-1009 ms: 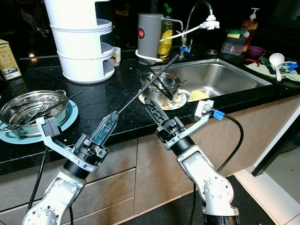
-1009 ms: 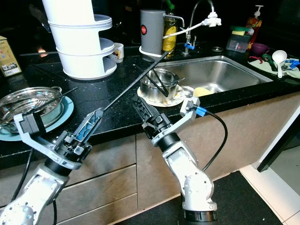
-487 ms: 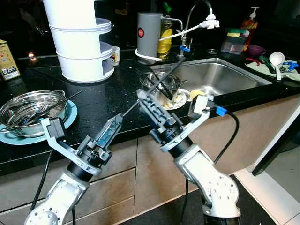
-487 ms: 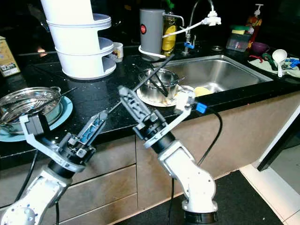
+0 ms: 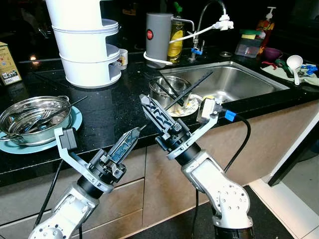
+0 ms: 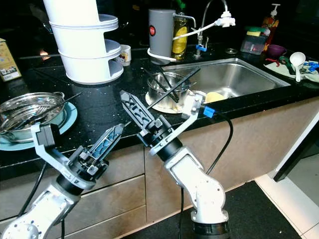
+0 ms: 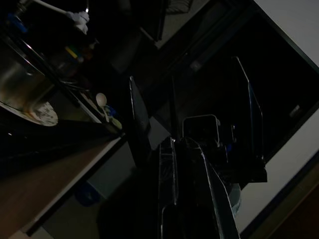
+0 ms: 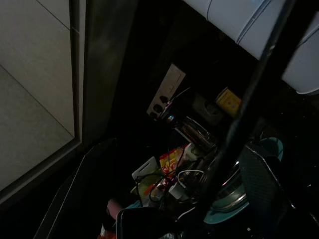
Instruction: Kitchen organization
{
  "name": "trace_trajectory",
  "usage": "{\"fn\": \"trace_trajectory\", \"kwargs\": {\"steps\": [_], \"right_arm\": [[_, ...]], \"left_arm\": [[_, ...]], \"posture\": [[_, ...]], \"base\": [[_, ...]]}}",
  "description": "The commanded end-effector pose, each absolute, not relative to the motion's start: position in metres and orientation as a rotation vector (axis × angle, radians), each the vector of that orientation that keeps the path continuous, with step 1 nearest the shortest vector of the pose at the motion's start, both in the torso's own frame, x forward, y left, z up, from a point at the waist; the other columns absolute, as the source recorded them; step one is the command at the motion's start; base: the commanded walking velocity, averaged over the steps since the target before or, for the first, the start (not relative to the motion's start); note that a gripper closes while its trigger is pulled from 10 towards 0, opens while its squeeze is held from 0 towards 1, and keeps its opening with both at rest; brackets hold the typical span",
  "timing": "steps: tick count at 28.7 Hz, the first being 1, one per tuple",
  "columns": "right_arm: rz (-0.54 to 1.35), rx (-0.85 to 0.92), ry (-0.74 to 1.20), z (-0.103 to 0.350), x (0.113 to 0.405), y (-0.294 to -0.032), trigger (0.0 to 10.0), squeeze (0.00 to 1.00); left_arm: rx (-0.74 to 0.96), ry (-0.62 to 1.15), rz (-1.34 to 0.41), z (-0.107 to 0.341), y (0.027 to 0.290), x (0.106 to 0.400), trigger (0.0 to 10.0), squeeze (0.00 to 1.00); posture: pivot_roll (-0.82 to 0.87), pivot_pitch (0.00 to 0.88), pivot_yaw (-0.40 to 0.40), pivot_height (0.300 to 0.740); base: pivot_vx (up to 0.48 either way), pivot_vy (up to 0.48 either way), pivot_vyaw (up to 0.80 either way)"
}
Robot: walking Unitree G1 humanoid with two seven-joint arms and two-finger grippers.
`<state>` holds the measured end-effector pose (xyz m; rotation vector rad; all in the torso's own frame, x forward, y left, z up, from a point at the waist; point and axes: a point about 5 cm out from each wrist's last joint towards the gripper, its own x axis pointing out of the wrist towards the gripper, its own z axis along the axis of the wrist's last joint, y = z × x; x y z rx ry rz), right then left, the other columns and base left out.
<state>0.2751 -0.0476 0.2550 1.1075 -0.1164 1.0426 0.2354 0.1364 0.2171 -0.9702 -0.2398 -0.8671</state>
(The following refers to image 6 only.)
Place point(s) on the white tiered storage rack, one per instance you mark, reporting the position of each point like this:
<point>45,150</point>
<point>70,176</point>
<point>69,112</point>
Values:
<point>79,52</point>

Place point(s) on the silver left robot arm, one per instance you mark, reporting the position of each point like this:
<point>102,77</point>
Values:
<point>45,214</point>

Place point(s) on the grey cylindrical water filter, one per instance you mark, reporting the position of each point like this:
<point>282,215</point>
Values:
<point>160,42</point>

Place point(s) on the yellow carton box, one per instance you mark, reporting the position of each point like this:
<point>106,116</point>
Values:
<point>10,62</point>

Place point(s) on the beige cabinet door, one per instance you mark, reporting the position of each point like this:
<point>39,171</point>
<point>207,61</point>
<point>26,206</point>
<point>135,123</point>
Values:
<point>264,139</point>

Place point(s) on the light blue plate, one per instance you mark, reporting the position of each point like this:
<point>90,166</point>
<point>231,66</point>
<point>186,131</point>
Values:
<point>71,117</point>

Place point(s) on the pale green cloth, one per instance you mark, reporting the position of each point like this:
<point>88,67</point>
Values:
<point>276,70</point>

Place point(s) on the black floor mat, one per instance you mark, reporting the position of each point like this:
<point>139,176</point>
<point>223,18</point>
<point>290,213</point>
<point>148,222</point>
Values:
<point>264,214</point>

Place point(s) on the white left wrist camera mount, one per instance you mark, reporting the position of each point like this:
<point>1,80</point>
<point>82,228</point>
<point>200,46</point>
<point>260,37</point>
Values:
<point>60,164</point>

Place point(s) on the floral patterned plate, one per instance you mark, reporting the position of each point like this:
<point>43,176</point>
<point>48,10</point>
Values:
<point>187,108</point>

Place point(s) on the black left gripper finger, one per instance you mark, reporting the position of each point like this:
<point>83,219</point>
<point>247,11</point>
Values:
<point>109,153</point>
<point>99,146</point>

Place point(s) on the yellow green sponge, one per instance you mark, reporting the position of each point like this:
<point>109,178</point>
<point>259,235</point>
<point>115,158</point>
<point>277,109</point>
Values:
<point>256,31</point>

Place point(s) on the steel faucet with blue clip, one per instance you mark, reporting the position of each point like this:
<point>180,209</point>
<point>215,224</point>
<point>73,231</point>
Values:
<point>201,48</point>

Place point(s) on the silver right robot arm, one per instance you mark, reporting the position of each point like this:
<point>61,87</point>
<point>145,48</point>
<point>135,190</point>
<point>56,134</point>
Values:
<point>199,189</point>

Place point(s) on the beige drawer front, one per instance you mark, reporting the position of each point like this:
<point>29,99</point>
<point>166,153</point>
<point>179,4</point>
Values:
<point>15,184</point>
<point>124,196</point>

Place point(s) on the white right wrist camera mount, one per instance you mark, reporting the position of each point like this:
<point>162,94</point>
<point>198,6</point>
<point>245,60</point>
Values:
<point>192,104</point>

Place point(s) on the steel bowl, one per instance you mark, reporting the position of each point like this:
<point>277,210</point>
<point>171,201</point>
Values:
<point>154,97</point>

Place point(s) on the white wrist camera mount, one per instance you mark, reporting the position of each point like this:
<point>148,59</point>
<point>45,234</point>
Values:
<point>60,164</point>
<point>192,104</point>

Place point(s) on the white cartoon mug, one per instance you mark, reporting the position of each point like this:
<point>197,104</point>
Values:
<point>123,55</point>

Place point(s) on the stainless steel sink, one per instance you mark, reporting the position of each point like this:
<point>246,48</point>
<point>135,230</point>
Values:
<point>244,77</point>

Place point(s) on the clear plastic container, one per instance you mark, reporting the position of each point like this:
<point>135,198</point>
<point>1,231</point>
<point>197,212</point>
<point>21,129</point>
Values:
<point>254,46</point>

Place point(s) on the black appliance door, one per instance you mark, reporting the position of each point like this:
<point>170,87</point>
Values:
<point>296,162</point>

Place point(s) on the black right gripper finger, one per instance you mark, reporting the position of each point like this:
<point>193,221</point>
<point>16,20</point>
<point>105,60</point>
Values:
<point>133,119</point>
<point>143,111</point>

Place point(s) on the white ladle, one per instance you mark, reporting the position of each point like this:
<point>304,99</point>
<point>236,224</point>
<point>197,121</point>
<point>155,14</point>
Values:
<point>297,59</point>

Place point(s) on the red label pump bottle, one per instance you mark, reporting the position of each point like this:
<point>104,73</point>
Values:
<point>270,25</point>

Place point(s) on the yellow liquid bottle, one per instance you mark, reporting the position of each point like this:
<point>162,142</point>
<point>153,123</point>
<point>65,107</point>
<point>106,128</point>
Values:
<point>181,42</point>

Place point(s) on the purple cup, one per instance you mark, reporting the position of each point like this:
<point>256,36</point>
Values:
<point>276,51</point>

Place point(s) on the round metal sink strainer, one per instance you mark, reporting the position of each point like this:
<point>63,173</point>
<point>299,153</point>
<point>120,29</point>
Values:
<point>231,51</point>

